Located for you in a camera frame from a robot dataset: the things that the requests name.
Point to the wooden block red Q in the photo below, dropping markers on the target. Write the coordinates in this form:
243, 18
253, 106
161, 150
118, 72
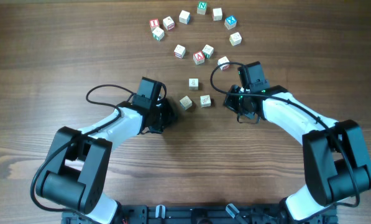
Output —
193, 84

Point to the wooden block blue E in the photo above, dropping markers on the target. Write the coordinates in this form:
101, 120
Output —
184, 17

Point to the wooden block letter Z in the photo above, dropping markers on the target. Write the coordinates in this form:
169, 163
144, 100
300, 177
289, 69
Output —
179, 51

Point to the wooden block yellow side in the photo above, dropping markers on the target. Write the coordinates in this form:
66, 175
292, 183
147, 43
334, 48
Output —
205, 101

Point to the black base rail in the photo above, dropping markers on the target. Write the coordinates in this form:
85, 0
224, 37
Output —
197, 214

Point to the wooden block teal butterfly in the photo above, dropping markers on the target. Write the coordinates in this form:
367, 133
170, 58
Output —
158, 34

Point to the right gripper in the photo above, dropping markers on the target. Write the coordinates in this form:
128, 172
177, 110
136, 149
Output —
229, 104

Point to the plain wooden picture block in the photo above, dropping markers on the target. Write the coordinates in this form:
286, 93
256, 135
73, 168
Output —
217, 14

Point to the wooden block blue X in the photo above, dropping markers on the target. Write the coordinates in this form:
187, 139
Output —
230, 22

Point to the wooden block red 6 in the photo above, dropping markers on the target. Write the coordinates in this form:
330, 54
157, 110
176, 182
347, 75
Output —
168, 23

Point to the wooden block blue side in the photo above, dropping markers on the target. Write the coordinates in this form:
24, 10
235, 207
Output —
186, 103

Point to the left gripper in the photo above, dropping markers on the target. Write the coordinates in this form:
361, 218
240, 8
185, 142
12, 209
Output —
166, 115

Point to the wooden block red M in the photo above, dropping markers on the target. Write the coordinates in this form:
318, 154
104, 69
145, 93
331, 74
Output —
223, 63

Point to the wooden block red A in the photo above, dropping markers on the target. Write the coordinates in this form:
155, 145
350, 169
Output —
198, 58

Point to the wooden block green N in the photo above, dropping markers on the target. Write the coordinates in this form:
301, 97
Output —
202, 7

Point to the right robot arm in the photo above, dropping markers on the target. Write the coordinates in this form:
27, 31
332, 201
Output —
337, 165

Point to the wooden block red I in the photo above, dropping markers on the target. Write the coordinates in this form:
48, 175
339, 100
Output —
154, 23

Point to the wooden block green side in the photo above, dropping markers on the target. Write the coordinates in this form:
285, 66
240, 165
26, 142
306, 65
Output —
208, 51

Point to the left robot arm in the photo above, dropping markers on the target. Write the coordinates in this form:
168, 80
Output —
74, 171

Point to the wooden block number 3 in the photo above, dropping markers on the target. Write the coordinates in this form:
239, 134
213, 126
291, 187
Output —
235, 39

